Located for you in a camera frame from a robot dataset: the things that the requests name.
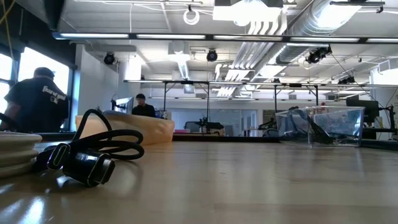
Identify black HDMI cable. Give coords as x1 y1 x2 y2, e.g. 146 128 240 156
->
32 108 146 188

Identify person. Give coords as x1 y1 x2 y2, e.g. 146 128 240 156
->
131 93 157 118

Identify clear plastic bin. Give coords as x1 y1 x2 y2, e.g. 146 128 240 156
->
275 106 366 147

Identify white cable ring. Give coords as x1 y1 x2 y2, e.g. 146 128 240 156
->
182 8 201 26

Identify person's legs and shoes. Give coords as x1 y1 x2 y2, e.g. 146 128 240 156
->
0 67 70 134

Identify overhead light bar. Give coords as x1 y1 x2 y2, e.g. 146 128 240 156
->
51 30 398 44

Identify silver ventilation duct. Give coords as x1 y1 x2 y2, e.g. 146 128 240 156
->
231 0 363 71

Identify beige tray bin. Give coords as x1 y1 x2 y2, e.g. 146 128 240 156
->
75 112 176 146

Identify black ceiling camera cluster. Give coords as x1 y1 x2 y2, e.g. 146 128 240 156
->
305 45 333 65

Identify black background frame rig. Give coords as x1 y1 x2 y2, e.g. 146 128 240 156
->
162 80 320 124

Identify cream braided cable coil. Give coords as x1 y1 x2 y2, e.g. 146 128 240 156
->
0 132 44 179

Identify black monitor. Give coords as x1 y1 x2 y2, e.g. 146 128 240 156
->
346 98 381 124

